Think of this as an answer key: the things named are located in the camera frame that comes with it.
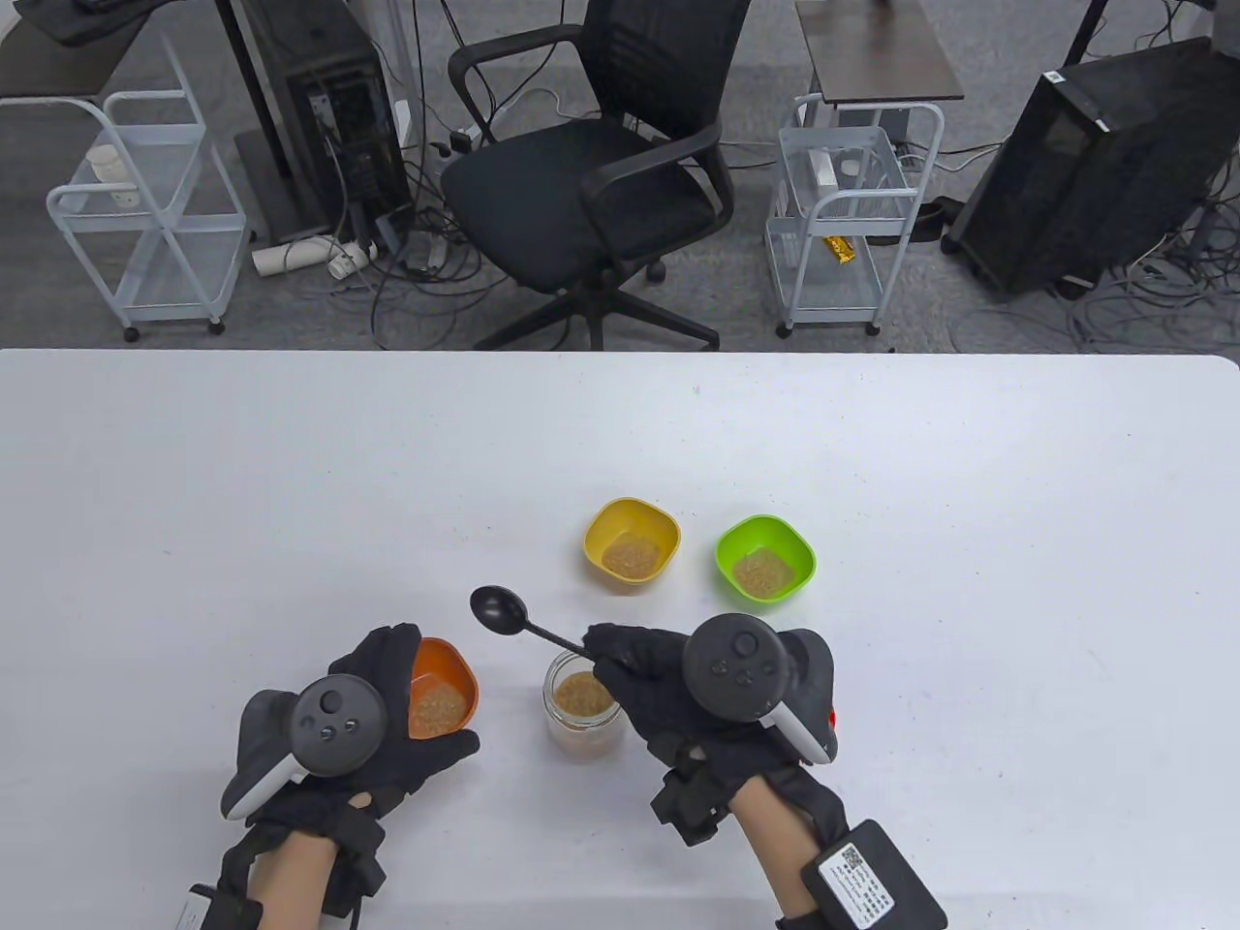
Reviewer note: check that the person's left hand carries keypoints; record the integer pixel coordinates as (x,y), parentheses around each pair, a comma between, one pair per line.
(383,659)

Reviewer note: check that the person's right hand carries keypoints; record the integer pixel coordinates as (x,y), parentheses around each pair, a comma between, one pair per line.
(649,678)

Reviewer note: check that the orange plastic dish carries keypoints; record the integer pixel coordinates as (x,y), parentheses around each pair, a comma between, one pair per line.
(446,664)

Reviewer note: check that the clear glass jar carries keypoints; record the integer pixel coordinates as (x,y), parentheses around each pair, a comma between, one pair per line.
(572,736)

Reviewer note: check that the black spoon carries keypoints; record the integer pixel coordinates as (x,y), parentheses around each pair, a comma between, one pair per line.
(499,610)

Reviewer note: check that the yellow plastic dish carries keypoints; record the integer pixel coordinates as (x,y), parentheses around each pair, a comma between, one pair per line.
(610,523)

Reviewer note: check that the green plastic dish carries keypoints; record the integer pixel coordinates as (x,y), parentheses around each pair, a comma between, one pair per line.
(765,533)

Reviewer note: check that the person's right forearm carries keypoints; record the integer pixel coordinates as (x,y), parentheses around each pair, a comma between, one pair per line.
(775,843)

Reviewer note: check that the grey motion controller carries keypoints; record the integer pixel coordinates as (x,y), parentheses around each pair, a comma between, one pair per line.
(736,668)
(334,722)

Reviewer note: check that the black wrist sensor box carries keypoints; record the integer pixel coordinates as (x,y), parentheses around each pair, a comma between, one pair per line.
(872,882)
(218,906)

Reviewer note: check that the white plug adapter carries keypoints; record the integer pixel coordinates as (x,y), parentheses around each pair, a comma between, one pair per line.
(341,264)

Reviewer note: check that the white tube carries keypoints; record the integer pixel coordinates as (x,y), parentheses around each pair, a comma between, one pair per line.
(291,255)

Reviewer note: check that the yellow snack packet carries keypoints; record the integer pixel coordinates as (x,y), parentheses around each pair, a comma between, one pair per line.
(841,250)

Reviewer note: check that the black office chair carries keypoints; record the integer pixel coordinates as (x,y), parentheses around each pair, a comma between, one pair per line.
(572,203)

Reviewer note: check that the black computer tower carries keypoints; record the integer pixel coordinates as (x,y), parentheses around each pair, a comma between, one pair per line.
(329,97)
(1085,165)

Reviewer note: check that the white paper cup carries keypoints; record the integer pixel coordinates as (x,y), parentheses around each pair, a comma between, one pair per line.
(107,165)

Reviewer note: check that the grey desk leg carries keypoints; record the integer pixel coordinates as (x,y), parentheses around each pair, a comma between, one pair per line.
(257,97)

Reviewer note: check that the small brown table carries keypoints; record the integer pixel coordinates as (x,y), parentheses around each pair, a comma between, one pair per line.
(872,58)

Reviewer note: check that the dark desk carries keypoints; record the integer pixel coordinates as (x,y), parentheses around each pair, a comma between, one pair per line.
(58,68)

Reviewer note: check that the black bag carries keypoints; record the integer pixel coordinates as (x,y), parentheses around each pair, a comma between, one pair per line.
(87,17)

